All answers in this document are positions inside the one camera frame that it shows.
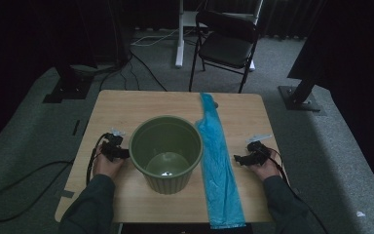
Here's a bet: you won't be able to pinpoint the grey tape piece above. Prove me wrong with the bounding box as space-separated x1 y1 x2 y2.
59 189 76 200

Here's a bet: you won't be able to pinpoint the person's left hand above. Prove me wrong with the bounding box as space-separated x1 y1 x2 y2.
92 144 126 179

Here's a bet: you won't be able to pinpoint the black tape strip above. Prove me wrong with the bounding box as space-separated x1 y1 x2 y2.
71 119 81 137

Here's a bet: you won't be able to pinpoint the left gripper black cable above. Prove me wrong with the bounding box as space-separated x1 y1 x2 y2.
86 132 110 186

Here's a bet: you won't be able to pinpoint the blue plastic bag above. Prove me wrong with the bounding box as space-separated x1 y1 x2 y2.
194 92 247 230

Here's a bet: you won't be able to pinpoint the white cable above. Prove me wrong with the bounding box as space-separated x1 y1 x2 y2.
131 28 180 47

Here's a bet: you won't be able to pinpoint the black folding chair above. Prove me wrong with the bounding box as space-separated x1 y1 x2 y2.
188 9 261 95

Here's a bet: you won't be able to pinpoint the green ribbed plastic bin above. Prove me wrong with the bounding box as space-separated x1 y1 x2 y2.
129 115 205 195

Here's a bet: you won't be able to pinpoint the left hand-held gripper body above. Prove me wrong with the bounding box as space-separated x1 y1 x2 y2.
101 128 127 162

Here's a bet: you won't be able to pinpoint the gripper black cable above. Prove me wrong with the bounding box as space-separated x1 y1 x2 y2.
266 147 329 234
86 132 110 186

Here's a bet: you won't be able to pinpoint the thin black floor cables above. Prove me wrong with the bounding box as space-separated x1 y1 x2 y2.
98 52 168 93

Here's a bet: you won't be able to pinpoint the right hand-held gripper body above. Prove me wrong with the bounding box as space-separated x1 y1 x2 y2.
245 134 273 166

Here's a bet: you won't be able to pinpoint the black stand with base plate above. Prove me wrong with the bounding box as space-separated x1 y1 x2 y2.
42 63 94 104

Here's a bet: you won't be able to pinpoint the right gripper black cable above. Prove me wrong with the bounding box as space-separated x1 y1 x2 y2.
266 147 329 234

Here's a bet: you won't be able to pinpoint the dark curtain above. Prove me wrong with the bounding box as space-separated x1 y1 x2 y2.
286 0 374 207

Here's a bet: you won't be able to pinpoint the metal stand with bolted base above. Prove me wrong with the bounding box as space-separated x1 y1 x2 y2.
278 77 322 113

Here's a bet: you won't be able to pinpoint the person's right hand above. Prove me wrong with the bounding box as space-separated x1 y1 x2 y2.
247 151 283 181

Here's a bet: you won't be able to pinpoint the long black looped cable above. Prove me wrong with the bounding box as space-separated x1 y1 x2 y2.
0 160 75 223

